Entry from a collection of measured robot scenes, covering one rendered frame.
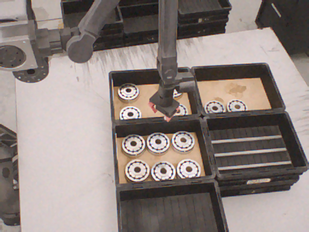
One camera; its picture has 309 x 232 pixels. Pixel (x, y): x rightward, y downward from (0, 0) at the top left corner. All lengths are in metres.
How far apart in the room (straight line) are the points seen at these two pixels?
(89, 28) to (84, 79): 0.95
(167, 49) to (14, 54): 0.46
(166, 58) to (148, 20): 1.70
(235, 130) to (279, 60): 0.72
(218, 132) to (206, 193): 0.31
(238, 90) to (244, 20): 1.82
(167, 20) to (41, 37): 0.38
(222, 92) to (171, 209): 0.67
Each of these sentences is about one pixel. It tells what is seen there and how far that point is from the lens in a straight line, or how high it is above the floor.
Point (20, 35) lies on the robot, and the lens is 1.09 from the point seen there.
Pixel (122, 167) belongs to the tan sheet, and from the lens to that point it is 1.54.
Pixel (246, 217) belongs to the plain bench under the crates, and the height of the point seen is 0.70.
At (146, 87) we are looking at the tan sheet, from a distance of 1.79.
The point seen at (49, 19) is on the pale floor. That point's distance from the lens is 3.52.
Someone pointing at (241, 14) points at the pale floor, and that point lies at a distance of 3.68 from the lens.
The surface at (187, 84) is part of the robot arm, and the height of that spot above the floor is 1.26.
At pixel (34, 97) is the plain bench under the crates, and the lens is 1.98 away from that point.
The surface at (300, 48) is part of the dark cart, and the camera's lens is 3.23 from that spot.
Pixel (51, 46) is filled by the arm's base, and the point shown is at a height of 1.46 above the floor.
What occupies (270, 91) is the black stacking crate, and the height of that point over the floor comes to 0.88.
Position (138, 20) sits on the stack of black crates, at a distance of 2.84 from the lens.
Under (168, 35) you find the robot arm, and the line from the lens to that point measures 1.15.
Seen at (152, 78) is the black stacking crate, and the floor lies 0.87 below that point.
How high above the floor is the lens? 2.21
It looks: 55 degrees down
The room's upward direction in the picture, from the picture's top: 5 degrees clockwise
